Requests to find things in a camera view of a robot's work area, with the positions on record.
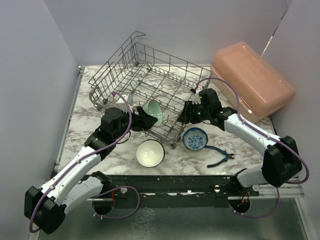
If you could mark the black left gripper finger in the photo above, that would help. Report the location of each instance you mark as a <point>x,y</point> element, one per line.
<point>148,122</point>
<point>141,112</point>

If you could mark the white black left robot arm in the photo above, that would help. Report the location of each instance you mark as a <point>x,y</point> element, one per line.
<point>48,205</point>

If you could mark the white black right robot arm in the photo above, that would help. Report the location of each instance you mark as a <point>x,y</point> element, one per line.
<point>280,154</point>

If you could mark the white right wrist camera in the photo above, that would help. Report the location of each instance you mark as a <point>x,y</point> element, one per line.
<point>196,97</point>

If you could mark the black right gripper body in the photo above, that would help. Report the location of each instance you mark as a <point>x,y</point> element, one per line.
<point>194,112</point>

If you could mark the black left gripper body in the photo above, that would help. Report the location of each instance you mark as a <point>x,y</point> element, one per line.
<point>137,123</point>

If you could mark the aluminium extrusion frame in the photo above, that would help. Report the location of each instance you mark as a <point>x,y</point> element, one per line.
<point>286,191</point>

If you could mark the white bowl with dark rim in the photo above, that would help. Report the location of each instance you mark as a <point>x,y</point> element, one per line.
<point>150,153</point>

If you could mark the pink translucent plastic storage box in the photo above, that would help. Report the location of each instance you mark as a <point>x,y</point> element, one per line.
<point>244,77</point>

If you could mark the mint green ceramic bowl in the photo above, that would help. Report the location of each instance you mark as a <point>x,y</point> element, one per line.
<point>153,109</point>

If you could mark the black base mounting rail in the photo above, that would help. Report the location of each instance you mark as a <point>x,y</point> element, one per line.
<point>169,191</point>

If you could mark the grey wire dish rack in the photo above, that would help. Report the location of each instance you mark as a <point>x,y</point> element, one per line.
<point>148,74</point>

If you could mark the blue floral orange bowl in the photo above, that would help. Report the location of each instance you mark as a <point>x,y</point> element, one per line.
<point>195,139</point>

